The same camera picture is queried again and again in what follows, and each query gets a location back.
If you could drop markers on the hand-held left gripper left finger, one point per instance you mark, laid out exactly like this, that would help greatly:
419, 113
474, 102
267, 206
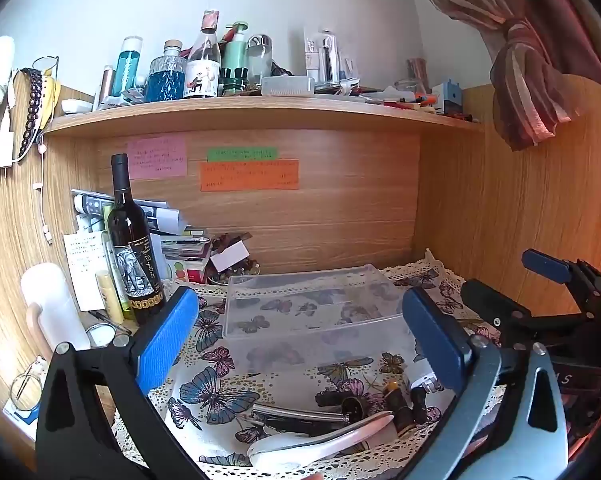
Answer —
166, 342

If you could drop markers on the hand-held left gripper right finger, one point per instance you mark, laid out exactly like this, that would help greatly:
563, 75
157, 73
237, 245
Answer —
433, 340

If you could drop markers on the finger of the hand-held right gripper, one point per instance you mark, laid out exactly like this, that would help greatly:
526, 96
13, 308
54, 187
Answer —
490, 300
545, 265

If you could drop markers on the small silver metal item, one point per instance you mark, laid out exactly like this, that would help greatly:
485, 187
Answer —
426, 382

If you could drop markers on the small round mirror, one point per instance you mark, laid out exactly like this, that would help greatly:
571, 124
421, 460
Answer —
100, 335

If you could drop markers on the black tube with amber cap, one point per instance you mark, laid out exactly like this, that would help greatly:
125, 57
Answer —
399, 405

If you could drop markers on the butterfly print lace tablecloth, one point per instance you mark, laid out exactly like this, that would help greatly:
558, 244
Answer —
220, 395

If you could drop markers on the pale yellow tube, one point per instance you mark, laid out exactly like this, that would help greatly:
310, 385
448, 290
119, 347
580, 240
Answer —
106, 296

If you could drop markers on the dark wine bottle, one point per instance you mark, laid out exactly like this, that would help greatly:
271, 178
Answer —
133, 255

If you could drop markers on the bowl of trinkets with card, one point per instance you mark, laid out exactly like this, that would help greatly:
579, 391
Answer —
230, 260

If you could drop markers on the white handwritten note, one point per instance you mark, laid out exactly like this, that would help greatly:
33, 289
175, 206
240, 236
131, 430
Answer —
85, 270

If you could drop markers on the black lipstick tube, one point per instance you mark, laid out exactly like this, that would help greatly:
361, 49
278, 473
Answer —
336, 398

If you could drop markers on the stack of papers and books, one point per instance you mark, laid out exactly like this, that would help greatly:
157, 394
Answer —
153, 230

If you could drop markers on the clear plastic storage box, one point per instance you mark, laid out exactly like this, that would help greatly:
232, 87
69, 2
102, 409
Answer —
310, 317

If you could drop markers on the metal bottle opener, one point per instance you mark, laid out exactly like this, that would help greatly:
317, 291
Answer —
300, 417

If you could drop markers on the white ceramic soup spoon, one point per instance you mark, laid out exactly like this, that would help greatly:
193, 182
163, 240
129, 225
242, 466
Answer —
320, 445

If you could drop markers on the blue and white packet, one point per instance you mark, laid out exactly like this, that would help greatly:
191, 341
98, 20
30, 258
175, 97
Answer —
19, 417

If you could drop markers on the pink sticky note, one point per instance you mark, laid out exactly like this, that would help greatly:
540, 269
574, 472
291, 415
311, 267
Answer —
157, 156

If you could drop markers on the orange sticky note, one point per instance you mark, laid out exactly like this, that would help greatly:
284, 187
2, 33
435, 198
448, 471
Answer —
249, 175

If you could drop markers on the small blue box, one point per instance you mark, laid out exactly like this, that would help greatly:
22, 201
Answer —
450, 96

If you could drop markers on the green sticky note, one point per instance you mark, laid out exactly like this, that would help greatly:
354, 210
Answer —
241, 154

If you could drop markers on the pile of pens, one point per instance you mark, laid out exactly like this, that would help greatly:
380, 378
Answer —
405, 101

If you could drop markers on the brown striped curtain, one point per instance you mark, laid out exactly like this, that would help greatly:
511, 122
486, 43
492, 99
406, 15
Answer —
530, 45

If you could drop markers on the glass jar with sticks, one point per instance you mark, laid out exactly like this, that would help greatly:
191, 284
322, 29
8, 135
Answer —
416, 77

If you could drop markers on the wooden shelf board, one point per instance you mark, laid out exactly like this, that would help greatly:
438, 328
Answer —
260, 112

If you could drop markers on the white charger plug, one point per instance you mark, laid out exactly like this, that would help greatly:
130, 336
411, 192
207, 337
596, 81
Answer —
3, 150

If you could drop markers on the silver cosmetic tube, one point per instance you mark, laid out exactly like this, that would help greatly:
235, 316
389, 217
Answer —
108, 82

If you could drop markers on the blue glass bottle with cork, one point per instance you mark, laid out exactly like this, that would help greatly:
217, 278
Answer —
165, 74

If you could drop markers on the yellow plastic tool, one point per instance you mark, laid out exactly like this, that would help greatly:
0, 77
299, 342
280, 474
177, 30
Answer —
52, 97

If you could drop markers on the tall teal bottle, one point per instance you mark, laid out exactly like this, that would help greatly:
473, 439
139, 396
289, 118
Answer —
128, 67

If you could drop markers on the clear bottle with cartoon label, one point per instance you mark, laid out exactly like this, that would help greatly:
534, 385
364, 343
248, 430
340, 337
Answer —
203, 62

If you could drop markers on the clear rectangular lidded case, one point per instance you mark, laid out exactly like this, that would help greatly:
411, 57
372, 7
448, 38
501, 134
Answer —
287, 86

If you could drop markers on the packaged item in blister pack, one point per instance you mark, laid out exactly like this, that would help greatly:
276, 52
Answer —
323, 57

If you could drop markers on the green pump bottle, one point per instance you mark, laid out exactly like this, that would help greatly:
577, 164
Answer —
236, 52

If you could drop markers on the clear silver capped bottle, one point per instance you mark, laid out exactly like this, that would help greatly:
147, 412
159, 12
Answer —
260, 57

